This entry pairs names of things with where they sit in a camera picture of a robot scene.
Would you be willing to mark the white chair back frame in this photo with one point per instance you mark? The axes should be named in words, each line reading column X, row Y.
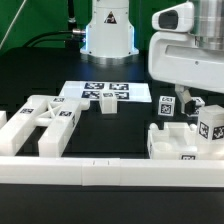
column 59, row 115

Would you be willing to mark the white tagged cube left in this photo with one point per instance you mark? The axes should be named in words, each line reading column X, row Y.
column 166, row 106

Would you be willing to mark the white front rail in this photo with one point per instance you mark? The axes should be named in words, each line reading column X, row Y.
column 111, row 172

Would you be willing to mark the white tagged cube right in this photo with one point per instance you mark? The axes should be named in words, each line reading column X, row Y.
column 199, row 102

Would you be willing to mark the white chair seat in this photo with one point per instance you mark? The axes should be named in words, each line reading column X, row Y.
column 180, row 141

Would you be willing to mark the white tagged cube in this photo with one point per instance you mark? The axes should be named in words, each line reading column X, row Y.
column 166, row 106
column 199, row 102

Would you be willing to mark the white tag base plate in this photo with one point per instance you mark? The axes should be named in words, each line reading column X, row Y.
column 125, row 91

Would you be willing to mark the thin grey rod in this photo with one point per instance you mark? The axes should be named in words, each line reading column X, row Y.
column 2, row 42

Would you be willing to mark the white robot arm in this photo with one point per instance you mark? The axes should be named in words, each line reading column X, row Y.
column 109, row 35

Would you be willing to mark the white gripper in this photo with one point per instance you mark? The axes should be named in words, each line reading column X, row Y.
column 188, row 48

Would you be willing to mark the white left block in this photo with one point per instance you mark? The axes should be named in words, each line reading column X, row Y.
column 3, row 118

